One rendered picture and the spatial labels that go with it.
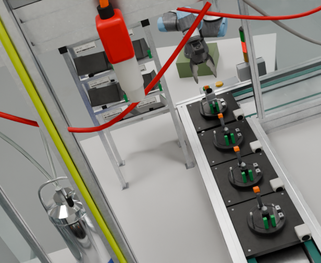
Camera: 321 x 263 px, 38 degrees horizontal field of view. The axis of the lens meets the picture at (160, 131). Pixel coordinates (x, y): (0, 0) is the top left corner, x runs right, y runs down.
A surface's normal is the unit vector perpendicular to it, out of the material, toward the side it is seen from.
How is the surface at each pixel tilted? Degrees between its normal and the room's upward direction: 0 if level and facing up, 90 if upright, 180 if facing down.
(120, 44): 90
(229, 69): 0
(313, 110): 90
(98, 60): 65
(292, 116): 90
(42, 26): 90
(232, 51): 0
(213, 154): 0
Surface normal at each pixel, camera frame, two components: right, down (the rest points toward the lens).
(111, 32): 0.17, 0.58
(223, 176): -0.26, -0.75
